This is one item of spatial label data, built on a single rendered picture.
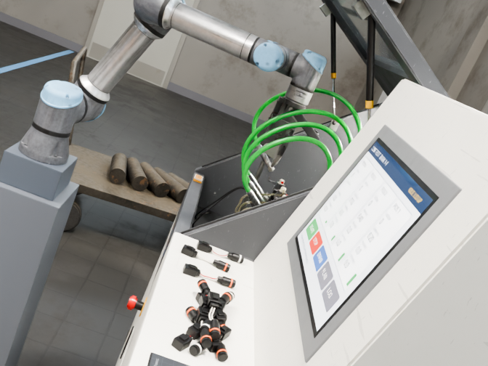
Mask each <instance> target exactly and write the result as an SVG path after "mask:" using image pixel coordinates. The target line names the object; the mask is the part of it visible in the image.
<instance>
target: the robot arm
mask: <svg viewBox="0 0 488 366"><path fill-rule="evenodd" d="M133 5H134V11H135V12H134V21H133V22H132V24H130V26H129V27H128V28H127V29H126V30H125V32H124V33H123V34H122V35H121V37H120V38H119V39H118V40H117V41H116V42H115V43H114V44H113V46H112V47H111V48H110V50H109V51H108V52H107V53H106V54H105V56H104V57H103V58H102V59H101V60H100V61H99V62H98V64H97V65H96V66H95V67H94V69H93V70H92V71H91V72H90V74H89V75H82V76H80V78H79V79H78V80H77V81H76V82H75V83H74V84H72V83H69V82H66V81H49V82H47V83H46V84H45V85H44V88H43V90H42V91H41V97H40V100H39V102H38V107H37V109H36V113H35V116H34V119H33V122H32V125H31V127H30V128H29V130H28V131H27V133H26V134H25V136H24V137H23V138H22V139H21V140H20V144H19V147H18V149H19V151H20V152H21V153H22V154H23V155H25V156H27V157H29V158H31V159H33V160H36V161H38V162H41V163H46V164H50V165H63V164H66V163H67V161H68V157H69V136H70V133H71V130H72V128H73V124H74V123H80V122H89V121H93V120H95V119H97V118H98V117H100V116H101V114H103V113H104V111H105V108H106V103H107V102H108V100H109V99H110V94H109V92H110V91H111V90H112V89H113V87H114V86H115V85H116V84H117V83H118V82H119V81H120V80H121V79H122V78H123V76H124V75H125V74H126V73H127V71H128V70H129V69H130V68H131V67H132V65H133V64H134V63H135V62H136V61H137V60H138V59H139V58H140V57H141V56H142V54H143V53H144V52H145V51H146V49H147V48H148V47H149V46H150V45H151V43H152V42H154V40H156V39H162V38H163V37H164V36H165V35H166V34H167V33H168V32H169V31H170V30H171V29H172V28H173V29H175V30H177V31H179V32H182V33H184V34H186V35H188V36H191V37H193V38H196V39H197V40H199V41H202V42H204V43H206V44H209V45H211V46H213V47H216V48H217V49H220V50H222V51H224V52H226V53H228V54H231V55H233V56H235V57H238V58H240V59H242V60H245V61H246V62H249V63H250V64H252V65H255V66H257V67H258V68H259V69H261V70H263V71H266V72H272V71H277V72H279V73H281V74H283V75H285V76H288V77H291V78H292V80H291V83H290V85H289V87H288V90H287V91H286V93H285V96H286V97H281V96H279V98H278V100H277V103H276V105H275V107H274V110H273V111H272V113H271V115H270V116H269V118H268V119H271V118H273V117H276V116H278V115H281V114H283V113H288V112H290V111H294V110H304V109H306V105H308V104H309V101H310V99H311V98H312V95H313V93H314V90H315V88H316V86H317V84H318V82H319V79H320V77H321V75H322V74H323V70H324V69H325V66H326V63H327V59H326V58H325V57H323V56H322V55H320V54H318V53H315V52H313V51H310V50H308V49H306V50H305V51H304V53H303V54H301V53H298V52H295V51H293V50H291V49H289V48H287V47H285V46H282V45H280V44H278V43H277V42H273V41H270V40H265V39H262V38H259V37H258V36H255V35H253V34H251V33H249V32H247V31H244V30H242V29H240V28H237V27H235V26H233V25H230V24H229V23H226V22H224V21H222V20H219V19H217V18H215V17H212V16H210V15H208V14H206V13H204V12H201V11H199V10H197V9H195V8H192V7H190V6H188V5H186V3H185V0H133ZM290 107H292V108H293V109H292V110H289V108H290ZM289 123H297V122H296V120H295V119H294V118H293V116H291V117H287V118H284V119H282V120H279V121H276V122H274V123H272V124H271V125H269V126H267V127H266V128H265V129H266V133H267V132H268V131H270V130H272V129H275V128H277V127H279V126H283V125H286V124H289ZM295 130H296V128H292V129H287V130H284V131H280V132H278V133H276V134H273V135H272V137H275V139H274V141H275V140H278V139H282V138H286V137H292V136H293V135H294V133H295ZM288 144H289V142H287V143H284V144H281V145H278V146H275V147H272V148H270V149H269V150H267V151H265V153H266V154H267V155H268V156H269V157H271V158H272V159H273V160H272V164H271V167H274V166H275V165H277V164H278V162H279V161H280V159H281V157H282V156H283V154H284V152H285V150H286V148H287V146H288Z"/></svg>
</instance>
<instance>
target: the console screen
mask: <svg viewBox="0 0 488 366"><path fill-rule="evenodd" d="M461 191H462V188H461V187H459V186H458V185H457V184H456V183H454V182H453V181H452V180H451V179H450V178H449V177H448V176H446V175H445V174H444V173H443V172H442V171H440V170H439V169H438V168H437V167H436V166H435V165H434V164H432V163H431V162H430V161H429V160H427V159H426V158H425V157H424V156H423V155H421V154H420V153H419V152H418V151H417V150H416V149H415V148H414V147H412V146H411V145H410V144H409V143H407V142H406V141H405V140H404V139H403V138H401V137H400V136H399V135H398V134H397V133H396V132H395V131H393V130H392V129H391V128H390V127H388V126H387V125H386V124H385V125H384V126H383V127H382V129H381V130H380V131H379V132H378V133H377V134H376V135H375V137H374V138H373V139H372V141H371V142H370V143H369V144H368V146H367V147H366V148H365V149H364V150H363V151H362V153H361V154H360V155H359V156H358V158H357V159H356V160H355V161H354V162H353V163H352V165H351V166H350V167H349V168H348V170H347V171H346V172H345V173H344V175H343V176H342V177H341V178H340V179H339V180H338V182H337V183H336V184H335V185H334V187H333V188H332V189H331V190H330V191H329V193H328V194H327V195H326V196H325V197H324V199H323V200H322V201H321V202H320V204H319V205H318V206H317V207H316V208H315V209H314V211H313V212H312V213H311V214H310V216H309V217H308V218H307V219H306V221H305V222H304V223H303V224H302V225H301V226H300V228H299V229H298V230H297V231H296V233H295V234H294V235H293V236H292V238H291V239H290V240H289V241H288V242H287V246H288V255H289V260H290V269H291V274H292V279H293V288H294V293H295V298H296V307H297V312H298V321H299V326H300V331H301V340H302V346H303V350H304V359H305V363H307V362H308V361H309V360H310V359H311V358H312V357H313V356H314V355H315V354H316V353H317V351H318V350H319V349H320V348H321V347H322V346H323V344H324V343H325V342H326V341H327V340H328V339H329V338H330V337H331V336H332V334H334V332H336V330H337V329H338V328H339V327H340V326H341V325H342V324H343V322H344V321H345V320H346V319H347V318H348V317H349V315H350V314H351V313H352V312H353V311H354V310H355V309H356V308H357V307H358V306H359V305H360V304H361V303H362V301H363V300H364V299H365V298H366V297H367V296H368V294H369V293H370V292H371V291H372V290H373V289H374V288H375V286H376V285H377V284H378V283H379V282H380V281H381V280H382V279H383V278H384V277H385V276H386V275H387V273H388V272H389V271H390V270H391V269H392V268H393V267H394V265H395V264H396V263H397V262H398V261H399V260H400V259H401V257H403V255H405V254H406V252H407V251H408V250H409V249H410V248H411V247H412V245H413V244H414V243H415V242H416V241H417V240H418V239H419V237H420V236H421V235H422V234H423V233H424V232H425V231H426V230H427V229H428V228H429V227H430V226H431V225H432V223H433V222H434V221H435V220H436V219H437V218H438V216H439V215H440V214H441V213H442V212H443V211H444V210H445V208H446V207H447V206H448V205H449V204H450V203H451V202H452V201H453V200H454V199H455V198H456V197H457V196H458V194H459V193H460V192H461Z"/></svg>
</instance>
